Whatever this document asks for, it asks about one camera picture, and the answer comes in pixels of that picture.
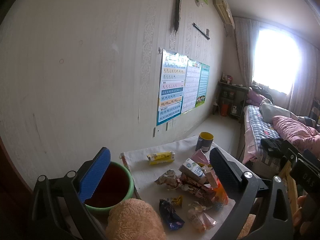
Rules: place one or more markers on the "white blue milk carton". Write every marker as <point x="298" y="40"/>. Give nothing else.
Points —
<point x="194" y="171"/>

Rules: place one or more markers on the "white chart wall poster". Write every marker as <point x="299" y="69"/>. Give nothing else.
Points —
<point x="191" y="85"/>

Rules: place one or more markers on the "orange snack packet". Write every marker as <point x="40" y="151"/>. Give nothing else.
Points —
<point x="220" y="194"/>

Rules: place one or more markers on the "dark side shelf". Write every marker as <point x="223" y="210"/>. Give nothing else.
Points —
<point x="230" y="100"/>

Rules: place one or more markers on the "grey pillow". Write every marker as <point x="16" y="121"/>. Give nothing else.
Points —
<point x="268" y="111"/>

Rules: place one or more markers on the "pink paper packet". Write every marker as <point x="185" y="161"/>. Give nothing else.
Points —
<point x="200" y="158"/>

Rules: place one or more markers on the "small yellow wrapper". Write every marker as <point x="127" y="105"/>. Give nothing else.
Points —
<point x="176" y="201"/>

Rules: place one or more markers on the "bright window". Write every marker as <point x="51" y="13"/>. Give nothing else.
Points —
<point x="277" y="60"/>

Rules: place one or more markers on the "dark mug yellow inside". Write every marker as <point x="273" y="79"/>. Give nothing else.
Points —
<point x="204" y="142"/>

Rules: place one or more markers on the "sheer curtain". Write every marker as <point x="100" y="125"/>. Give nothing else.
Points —
<point x="300" y="99"/>

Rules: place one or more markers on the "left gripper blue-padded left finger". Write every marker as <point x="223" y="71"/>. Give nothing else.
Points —
<point x="75" y="187"/>

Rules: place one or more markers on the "tan plush towel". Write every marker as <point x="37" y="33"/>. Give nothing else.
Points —
<point x="134" y="219"/>

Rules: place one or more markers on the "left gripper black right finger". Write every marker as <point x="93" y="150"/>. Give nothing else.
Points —
<point x="273" y="219"/>

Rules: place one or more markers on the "brown chocolate wrapper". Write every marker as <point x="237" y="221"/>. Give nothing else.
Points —
<point x="198" y="190"/>

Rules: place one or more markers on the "green rimmed red trash bin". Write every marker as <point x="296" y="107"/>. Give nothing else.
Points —
<point x="115" y="186"/>

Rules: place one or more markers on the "bed with plaid sheet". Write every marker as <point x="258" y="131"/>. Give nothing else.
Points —
<point x="255" y="156"/>

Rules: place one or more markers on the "wooden chair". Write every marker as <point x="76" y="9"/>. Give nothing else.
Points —
<point x="291" y="186"/>

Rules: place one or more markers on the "blue pinyin wall poster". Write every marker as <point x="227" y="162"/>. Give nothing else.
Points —
<point x="171" y="86"/>

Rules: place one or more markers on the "silver wrapper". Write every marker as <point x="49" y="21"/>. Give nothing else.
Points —
<point x="169" y="179"/>

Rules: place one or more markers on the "black hanging wall strip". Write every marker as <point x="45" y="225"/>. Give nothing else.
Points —
<point x="176" y="15"/>

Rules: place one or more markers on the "pink quilt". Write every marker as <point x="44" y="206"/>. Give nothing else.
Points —
<point x="298" y="134"/>

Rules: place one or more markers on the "green chart wall poster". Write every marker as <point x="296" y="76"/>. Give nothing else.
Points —
<point x="203" y="84"/>

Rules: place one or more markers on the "pink white wrapper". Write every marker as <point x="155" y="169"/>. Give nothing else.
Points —
<point x="199" y="219"/>

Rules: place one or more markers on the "person right hand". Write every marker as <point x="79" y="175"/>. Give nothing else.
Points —
<point x="306" y="218"/>

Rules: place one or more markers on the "dark blue snack bag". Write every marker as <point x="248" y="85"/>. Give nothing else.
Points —
<point x="169" y="215"/>

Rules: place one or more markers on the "yellow white snack box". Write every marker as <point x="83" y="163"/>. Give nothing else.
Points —
<point x="161" y="157"/>

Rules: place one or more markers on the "wall air conditioner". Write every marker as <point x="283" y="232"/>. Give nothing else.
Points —
<point x="224" y="11"/>

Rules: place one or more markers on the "black wall rail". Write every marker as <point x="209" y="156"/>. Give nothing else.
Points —
<point x="205" y="34"/>

